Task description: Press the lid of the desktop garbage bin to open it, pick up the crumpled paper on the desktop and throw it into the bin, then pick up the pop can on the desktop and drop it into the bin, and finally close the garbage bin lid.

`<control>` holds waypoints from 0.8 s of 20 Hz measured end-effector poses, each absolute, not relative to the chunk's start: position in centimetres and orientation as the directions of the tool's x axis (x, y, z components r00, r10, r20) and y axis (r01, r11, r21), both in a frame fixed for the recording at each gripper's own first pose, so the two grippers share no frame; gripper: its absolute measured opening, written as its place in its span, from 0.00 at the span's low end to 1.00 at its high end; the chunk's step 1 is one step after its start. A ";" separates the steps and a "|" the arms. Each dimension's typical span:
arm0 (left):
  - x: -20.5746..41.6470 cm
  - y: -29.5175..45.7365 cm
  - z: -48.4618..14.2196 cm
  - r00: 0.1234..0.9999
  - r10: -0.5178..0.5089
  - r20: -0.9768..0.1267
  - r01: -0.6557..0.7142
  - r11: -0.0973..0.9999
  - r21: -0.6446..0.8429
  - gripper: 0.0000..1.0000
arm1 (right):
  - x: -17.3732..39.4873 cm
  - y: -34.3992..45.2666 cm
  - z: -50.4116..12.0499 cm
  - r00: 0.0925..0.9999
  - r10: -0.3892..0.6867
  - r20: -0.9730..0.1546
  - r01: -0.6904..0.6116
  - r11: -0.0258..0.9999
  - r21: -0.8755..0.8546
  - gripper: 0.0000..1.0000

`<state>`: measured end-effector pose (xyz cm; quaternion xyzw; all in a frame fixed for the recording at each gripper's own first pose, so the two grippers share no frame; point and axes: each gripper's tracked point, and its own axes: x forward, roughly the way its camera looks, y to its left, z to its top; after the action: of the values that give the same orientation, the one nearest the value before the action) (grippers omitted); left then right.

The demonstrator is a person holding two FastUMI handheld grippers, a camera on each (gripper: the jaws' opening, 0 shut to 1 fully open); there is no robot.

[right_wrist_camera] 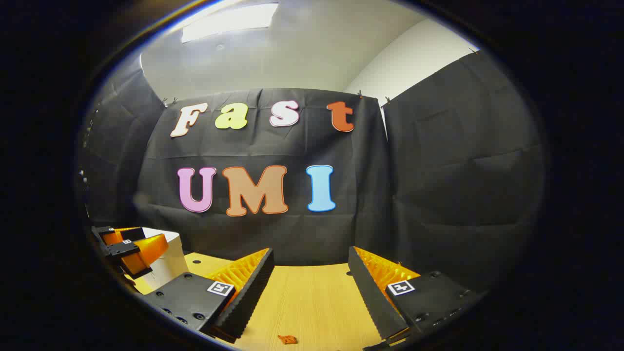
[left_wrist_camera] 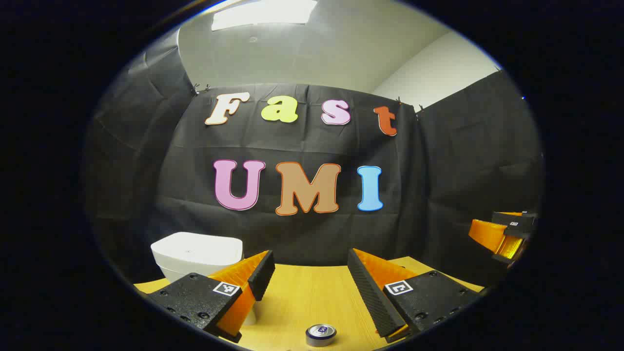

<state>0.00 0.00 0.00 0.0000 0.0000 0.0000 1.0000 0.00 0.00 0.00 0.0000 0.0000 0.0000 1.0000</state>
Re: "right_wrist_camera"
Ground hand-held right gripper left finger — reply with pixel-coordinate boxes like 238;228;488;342
141;248;274;342

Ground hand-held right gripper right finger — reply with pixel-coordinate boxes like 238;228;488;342
348;246;488;344

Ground black backdrop cloth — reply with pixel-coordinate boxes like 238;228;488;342
78;49;546;293

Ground white desktop garbage bin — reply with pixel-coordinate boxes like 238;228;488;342
133;227;190;295

